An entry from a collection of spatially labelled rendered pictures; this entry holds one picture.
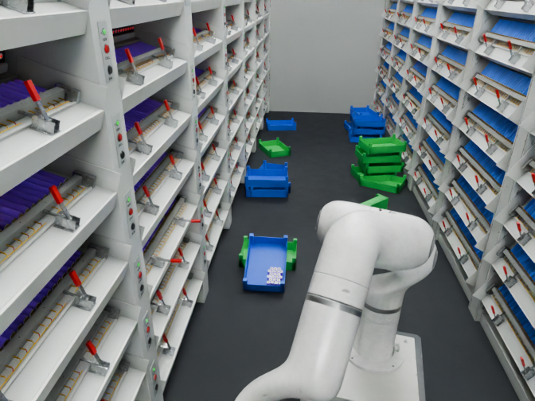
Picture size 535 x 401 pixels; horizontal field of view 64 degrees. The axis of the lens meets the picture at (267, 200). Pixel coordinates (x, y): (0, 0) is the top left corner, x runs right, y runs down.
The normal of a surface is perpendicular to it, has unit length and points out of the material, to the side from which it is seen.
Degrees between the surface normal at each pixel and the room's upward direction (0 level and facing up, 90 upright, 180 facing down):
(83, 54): 90
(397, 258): 89
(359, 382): 4
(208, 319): 0
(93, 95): 90
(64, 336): 17
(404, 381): 4
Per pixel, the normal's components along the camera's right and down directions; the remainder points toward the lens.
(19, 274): 0.31, -0.84
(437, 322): 0.01, -0.90
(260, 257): -0.02, -0.70
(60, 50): -0.09, 0.44
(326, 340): -0.04, -0.23
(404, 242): 0.44, 0.04
